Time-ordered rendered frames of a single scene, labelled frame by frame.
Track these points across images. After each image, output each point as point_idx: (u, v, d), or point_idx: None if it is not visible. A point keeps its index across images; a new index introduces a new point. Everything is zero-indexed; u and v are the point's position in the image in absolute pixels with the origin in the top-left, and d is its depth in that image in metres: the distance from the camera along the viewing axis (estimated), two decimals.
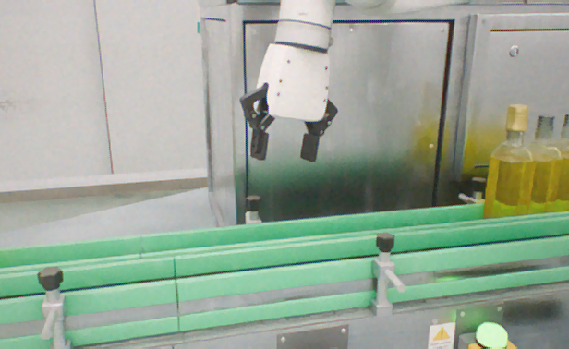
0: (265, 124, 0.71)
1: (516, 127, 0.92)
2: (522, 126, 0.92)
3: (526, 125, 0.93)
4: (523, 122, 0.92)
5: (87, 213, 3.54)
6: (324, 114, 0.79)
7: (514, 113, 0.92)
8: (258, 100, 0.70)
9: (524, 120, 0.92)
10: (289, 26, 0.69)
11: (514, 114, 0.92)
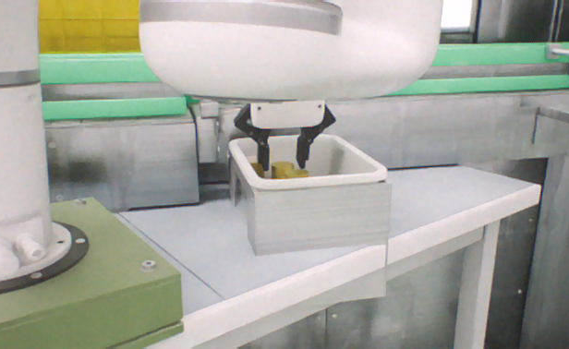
0: (262, 139, 0.71)
1: None
2: None
3: None
4: None
5: None
6: None
7: None
8: (248, 118, 0.70)
9: None
10: None
11: None
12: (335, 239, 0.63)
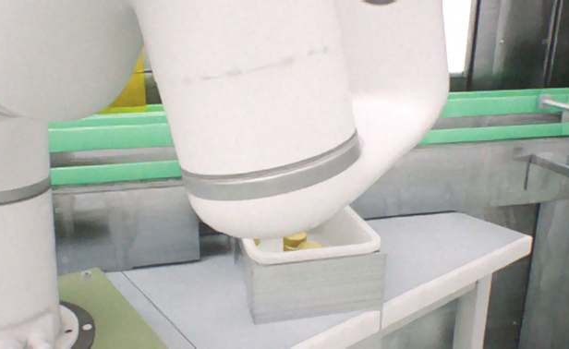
0: None
1: None
2: None
3: None
4: None
5: None
6: None
7: None
8: None
9: None
10: None
11: None
12: (331, 306, 0.65)
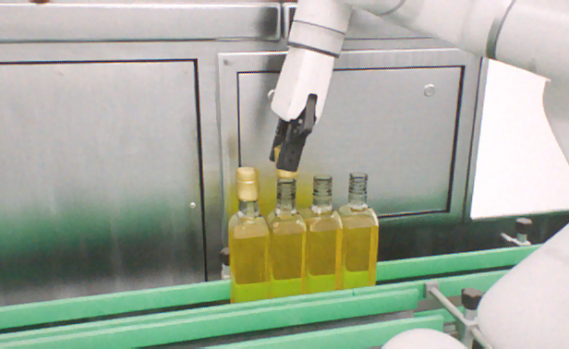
0: (305, 138, 0.73)
1: (245, 197, 0.75)
2: (250, 195, 0.75)
3: (260, 191, 0.76)
4: (251, 189, 0.74)
5: None
6: None
7: (239, 179, 0.74)
8: (310, 119, 0.70)
9: (252, 187, 0.74)
10: (334, 36, 0.69)
11: (241, 179, 0.74)
12: None
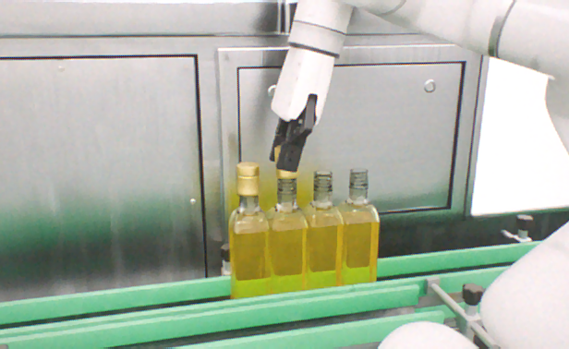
0: (305, 138, 0.73)
1: (246, 192, 0.74)
2: (250, 190, 0.74)
3: (260, 186, 0.76)
4: (251, 185, 0.74)
5: None
6: None
7: (240, 174, 0.74)
8: (310, 120, 0.70)
9: (252, 183, 0.74)
10: (335, 37, 0.69)
11: (241, 174, 0.74)
12: None
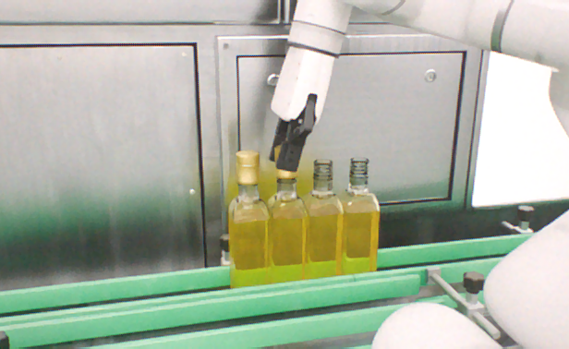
0: (305, 138, 0.73)
1: (245, 180, 0.74)
2: (250, 178, 0.74)
3: (260, 174, 0.75)
4: (251, 173, 0.74)
5: None
6: None
7: (239, 162, 0.73)
8: (310, 119, 0.70)
9: (252, 171, 0.74)
10: (334, 36, 0.69)
11: (240, 162, 0.73)
12: None
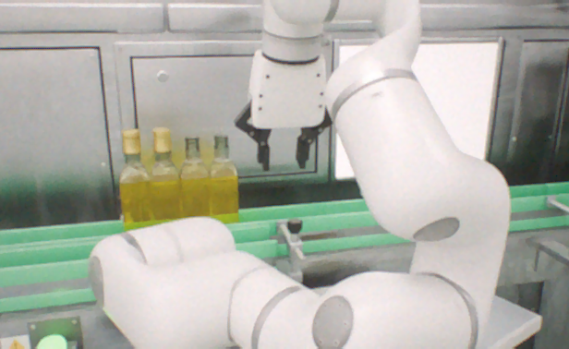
0: (263, 139, 0.71)
1: (127, 150, 0.98)
2: (131, 150, 0.98)
3: (140, 147, 0.99)
4: (132, 145, 0.98)
5: None
6: None
7: (123, 137, 0.98)
8: (249, 118, 0.70)
9: (133, 144, 0.98)
10: (267, 39, 0.64)
11: (124, 138, 0.98)
12: None
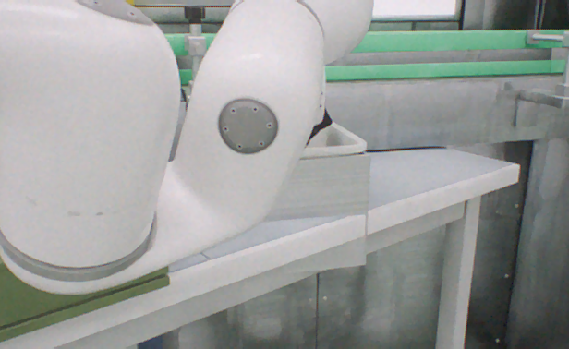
0: None
1: None
2: None
3: None
4: None
5: None
6: None
7: None
8: None
9: None
10: None
11: None
12: (317, 209, 0.66)
